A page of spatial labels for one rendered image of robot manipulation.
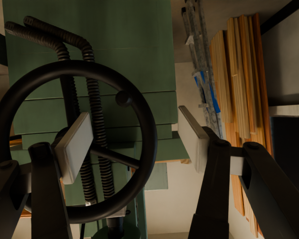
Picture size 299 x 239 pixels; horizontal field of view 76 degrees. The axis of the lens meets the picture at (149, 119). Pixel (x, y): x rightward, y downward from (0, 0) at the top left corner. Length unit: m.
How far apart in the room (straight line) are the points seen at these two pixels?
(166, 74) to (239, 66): 1.38
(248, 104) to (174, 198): 2.05
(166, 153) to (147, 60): 0.26
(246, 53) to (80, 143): 1.77
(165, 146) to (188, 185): 2.77
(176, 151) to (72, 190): 0.27
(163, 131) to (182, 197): 2.86
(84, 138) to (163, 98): 0.37
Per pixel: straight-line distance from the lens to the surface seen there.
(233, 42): 1.89
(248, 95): 1.84
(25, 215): 3.31
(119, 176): 0.45
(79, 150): 0.16
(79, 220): 0.39
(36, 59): 0.60
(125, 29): 0.57
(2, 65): 0.63
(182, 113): 0.18
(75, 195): 0.48
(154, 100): 0.52
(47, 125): 0.58
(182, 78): 3.12
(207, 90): 1.33
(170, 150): 0.54
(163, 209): 3.40
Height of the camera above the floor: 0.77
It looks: 2 degrees up
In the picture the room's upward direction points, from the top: 176 degrees clockwise
